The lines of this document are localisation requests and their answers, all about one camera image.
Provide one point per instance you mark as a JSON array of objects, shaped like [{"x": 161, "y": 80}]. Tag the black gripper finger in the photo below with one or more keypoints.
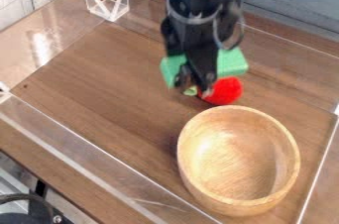
[
  {"x": 203, "y": 75},
  {"x": 183, "y": 76}
]

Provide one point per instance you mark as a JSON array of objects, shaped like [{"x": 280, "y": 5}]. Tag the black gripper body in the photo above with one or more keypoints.
[{"x": 197, "y": 25}]

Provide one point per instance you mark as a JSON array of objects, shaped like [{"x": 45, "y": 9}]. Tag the green rectangular block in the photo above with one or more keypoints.
[{"x": 231, "y": 65}]

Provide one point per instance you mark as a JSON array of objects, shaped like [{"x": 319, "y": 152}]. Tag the brown wooden bowl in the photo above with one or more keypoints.
[{"x": 237, "y": 159}]

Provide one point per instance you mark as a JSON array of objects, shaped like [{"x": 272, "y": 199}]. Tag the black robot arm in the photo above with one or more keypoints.
[{"x": 203, "y": 31}]

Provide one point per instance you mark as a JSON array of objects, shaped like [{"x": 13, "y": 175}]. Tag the red plush strawberry toy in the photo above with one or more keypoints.
[{"x": 227, "y": 91}]

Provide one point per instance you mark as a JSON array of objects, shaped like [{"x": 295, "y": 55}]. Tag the clear acrylic corner bracket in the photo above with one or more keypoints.
[{"x": 108, "y": 9}]

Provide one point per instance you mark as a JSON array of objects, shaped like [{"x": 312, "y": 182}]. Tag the clear acrylic front wall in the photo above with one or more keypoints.
[{"x": 103, "y": 185}]

